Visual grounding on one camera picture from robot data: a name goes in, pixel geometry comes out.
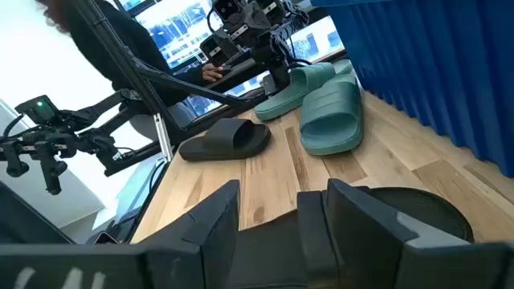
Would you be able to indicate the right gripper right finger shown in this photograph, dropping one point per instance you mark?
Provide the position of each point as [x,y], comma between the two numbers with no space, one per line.
[353,241]

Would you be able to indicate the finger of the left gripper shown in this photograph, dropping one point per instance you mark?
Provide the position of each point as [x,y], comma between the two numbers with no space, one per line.
[220,49]
[243,31]

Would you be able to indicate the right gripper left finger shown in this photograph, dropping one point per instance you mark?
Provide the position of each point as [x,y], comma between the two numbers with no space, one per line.
[217,216]

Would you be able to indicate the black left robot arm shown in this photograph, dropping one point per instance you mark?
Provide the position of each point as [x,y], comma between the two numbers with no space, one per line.
[279,68]

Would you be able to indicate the blue corrugated bin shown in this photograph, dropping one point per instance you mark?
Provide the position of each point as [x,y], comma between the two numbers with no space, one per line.
[421,60]

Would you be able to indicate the person's hand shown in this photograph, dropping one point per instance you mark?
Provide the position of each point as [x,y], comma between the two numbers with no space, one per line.
[212,73]

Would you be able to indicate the large computer monitor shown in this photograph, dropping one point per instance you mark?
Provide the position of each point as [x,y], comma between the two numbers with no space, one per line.
[176,28]

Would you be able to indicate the small computer monitor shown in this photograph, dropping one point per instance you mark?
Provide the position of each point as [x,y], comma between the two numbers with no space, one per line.
[317,40]

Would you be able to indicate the green slide sandal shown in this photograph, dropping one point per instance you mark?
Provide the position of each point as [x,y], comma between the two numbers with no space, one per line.
[331,120]
[289,90]

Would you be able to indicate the person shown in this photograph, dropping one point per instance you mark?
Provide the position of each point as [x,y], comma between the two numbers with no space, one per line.
[132,44]

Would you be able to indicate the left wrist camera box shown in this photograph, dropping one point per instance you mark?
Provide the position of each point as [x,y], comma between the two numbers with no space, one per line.
[227,9]

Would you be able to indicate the aluminium frame post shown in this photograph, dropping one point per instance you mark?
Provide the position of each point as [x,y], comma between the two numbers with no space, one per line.
[162,138]

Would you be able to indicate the black diagonal frame strut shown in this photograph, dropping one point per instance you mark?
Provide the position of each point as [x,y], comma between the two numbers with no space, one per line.
[120,68]

